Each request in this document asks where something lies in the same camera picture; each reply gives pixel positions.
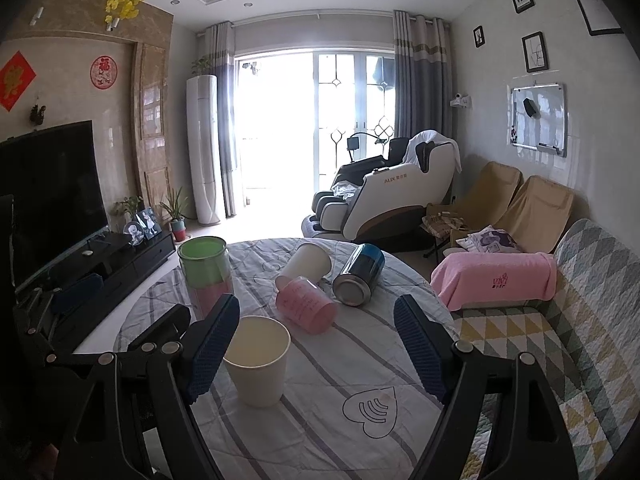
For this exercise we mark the small green potted plant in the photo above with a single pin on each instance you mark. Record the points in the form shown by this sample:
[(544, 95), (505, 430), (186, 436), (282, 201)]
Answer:
[(127, 207)]

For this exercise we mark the black television cabinet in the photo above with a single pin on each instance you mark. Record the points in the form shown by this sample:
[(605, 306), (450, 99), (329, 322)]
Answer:
[(127, 266)]

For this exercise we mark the blue metal cup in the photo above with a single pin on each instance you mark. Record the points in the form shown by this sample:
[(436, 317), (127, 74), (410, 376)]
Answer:
[(367, 262)]

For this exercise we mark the yellow artificial flowers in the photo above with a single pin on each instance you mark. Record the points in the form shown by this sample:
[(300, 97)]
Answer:
[(125, 0)]

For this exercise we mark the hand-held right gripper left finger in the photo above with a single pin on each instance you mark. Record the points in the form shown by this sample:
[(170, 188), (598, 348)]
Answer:
[(210, 347)]

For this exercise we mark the white massage chair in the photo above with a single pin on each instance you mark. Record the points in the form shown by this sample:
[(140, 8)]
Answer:
[(390, 200)]

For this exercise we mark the pink plastic cup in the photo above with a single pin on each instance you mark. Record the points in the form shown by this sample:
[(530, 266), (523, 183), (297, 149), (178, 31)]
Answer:
[(307, 306), (212, 297)]

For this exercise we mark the tablet on holder arm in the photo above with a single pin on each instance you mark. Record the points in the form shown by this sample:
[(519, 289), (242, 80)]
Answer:
[(354, 143)]

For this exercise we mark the rooster figurine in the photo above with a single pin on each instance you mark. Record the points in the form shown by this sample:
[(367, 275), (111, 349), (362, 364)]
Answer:
[(36, 115)]

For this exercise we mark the black frame with line drawing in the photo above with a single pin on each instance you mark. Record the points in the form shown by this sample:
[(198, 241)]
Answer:
[(535, 52)]

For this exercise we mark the plant on air conditioner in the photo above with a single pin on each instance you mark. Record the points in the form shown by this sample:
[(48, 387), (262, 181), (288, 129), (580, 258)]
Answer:
[(201, 66)]

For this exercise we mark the black whiteboard eraser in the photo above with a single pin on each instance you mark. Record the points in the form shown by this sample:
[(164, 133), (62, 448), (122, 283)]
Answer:
[(531, 108)]

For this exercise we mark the green plastic cup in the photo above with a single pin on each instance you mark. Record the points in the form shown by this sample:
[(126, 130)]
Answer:
[(202, 271)]

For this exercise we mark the pink towel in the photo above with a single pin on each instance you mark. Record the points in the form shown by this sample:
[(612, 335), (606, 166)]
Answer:
[(490, 276)]

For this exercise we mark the red diamond paper decoration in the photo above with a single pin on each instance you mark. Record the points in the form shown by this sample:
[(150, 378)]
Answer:
[(15, 80)]

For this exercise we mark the round red paper decoration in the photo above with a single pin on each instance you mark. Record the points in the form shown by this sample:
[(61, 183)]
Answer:
[(104, 72)]

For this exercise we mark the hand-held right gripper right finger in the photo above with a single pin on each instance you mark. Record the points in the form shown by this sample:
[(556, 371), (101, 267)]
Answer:
[(417, 352)]

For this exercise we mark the checkered cloth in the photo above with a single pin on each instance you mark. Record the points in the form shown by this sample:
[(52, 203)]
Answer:
[(440, 221)]

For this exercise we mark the white purple printed pillow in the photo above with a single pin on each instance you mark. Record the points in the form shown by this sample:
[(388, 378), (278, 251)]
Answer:
[(492, 240)]

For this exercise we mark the white security camera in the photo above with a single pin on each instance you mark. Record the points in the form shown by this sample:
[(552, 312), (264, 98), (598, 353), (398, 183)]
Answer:
[(460, 99)]

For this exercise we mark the grey curtain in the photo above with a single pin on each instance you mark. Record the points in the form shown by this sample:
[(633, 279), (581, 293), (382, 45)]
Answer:
[(223, 85), (425, 70)]

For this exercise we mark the white paper cup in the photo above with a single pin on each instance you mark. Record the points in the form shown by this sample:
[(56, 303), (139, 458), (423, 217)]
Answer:
[(257, 377), (307, 262)]

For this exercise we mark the round photo frame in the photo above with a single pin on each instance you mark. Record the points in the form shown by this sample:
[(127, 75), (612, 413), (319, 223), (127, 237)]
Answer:
[(132, 232)]

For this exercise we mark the sofa with triangle-pattern quilt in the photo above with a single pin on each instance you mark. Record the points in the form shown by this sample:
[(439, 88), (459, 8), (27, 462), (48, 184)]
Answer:
[(590, 340)]

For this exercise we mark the glass balcony door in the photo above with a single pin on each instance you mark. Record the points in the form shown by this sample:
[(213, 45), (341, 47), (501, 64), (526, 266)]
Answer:
[(320, 120)]

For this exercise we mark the potted plant in pink pot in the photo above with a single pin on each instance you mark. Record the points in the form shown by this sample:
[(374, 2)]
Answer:
[(177, 227)]

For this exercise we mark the white standing air conditioner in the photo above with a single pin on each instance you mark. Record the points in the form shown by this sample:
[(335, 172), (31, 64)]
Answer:
[(202, 150)]

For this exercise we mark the rectangular photo frame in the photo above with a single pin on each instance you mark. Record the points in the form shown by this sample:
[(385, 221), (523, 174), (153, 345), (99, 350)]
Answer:
[(150, 222)]

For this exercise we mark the black flat television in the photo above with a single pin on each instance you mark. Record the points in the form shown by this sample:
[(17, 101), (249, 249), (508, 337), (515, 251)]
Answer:
[(45, 200)]

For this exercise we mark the tan folding chair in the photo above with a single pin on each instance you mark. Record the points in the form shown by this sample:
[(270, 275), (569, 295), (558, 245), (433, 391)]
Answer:
[(540, 210), (492, 190)]

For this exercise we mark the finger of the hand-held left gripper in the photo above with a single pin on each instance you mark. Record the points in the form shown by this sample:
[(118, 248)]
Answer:
[(77, 288), (157, 324)]

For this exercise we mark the grey striped tablecloth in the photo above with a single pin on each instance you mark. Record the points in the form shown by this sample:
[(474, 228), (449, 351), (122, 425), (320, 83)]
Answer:
[(320, 410)]

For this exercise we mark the small black picture frame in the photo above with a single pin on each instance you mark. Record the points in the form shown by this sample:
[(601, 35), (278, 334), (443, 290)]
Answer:
[(479, 36)]

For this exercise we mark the wall whiteboard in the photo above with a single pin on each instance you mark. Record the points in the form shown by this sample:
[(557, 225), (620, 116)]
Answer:
[(549, 127)]

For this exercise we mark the white towel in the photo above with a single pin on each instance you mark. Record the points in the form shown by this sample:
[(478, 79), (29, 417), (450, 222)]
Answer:
[(425, 138)]

